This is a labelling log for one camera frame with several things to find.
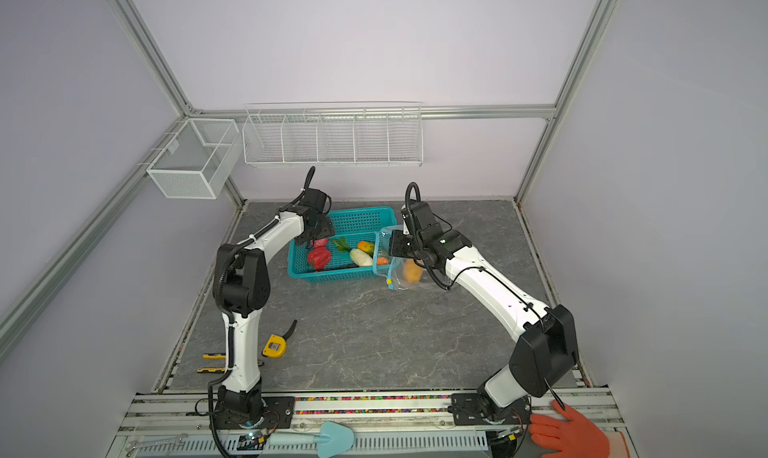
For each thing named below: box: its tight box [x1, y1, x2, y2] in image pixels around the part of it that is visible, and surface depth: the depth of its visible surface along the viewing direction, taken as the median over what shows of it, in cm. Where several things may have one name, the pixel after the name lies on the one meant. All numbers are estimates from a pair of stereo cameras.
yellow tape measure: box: [261, 319, 298, 359], surface depth 84 cm
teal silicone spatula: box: [269, 421, 355, 458], surface depth 72 cm
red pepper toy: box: [308, 238, 331, 271], surface depth 101 cm
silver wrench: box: [126, 433, 189, 457], surface depth 72 cm
